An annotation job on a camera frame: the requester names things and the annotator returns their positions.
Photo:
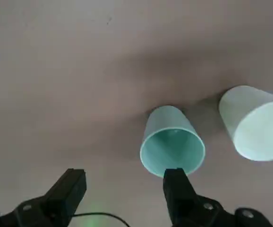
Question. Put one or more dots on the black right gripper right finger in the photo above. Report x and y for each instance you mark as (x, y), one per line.
(181, 201)

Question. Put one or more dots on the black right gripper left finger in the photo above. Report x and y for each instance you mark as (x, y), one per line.
(63, 196)

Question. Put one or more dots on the small green cup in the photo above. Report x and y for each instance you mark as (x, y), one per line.
(172, 146)

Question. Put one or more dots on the small white cup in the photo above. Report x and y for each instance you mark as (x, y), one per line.
(257, 127)

